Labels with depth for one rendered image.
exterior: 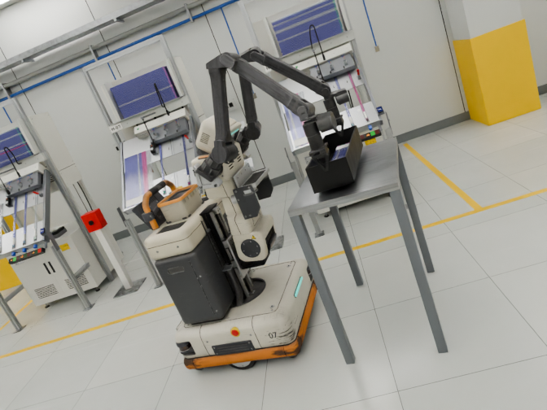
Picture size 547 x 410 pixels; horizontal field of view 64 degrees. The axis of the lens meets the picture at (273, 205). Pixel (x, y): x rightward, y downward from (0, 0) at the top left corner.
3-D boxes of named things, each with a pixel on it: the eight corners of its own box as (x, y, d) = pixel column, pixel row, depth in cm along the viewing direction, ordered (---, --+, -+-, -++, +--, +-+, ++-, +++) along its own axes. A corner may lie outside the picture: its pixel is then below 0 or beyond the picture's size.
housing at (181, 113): (193, 124, 379) (185, 114, 367) (143, 143, 387) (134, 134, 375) (192, 116, 383) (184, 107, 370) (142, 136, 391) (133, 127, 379)
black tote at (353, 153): (331, 154, 230) (324, 135, 227) (363, 145, 224) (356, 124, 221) (314, 194, 179) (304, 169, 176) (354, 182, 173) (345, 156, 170)
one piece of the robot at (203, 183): (199, 189, 197) (192, 166, 193) (203, 185, 201) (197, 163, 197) (219, 186, 194) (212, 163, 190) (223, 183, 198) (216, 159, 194)
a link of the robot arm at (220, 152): (214, 56, 186) (201, 54, 177) (242, 52, 180) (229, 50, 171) (224, 160, 196) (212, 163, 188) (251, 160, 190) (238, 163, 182)
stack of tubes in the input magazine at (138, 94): (177, 98, 365) (164, 66, 357) (124, 119, 374) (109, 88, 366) (181, 96, 377) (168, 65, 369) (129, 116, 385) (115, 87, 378)
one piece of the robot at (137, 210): (158, 245, 223) (125, 214, 220) (186, 217, 254) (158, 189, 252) (170, 233, 218) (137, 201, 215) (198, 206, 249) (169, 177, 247)
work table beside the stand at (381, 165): (346, 364, 201) (286, 211, 178) (356, 282, 264) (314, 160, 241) (448, 352, 185) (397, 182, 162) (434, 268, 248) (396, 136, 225)
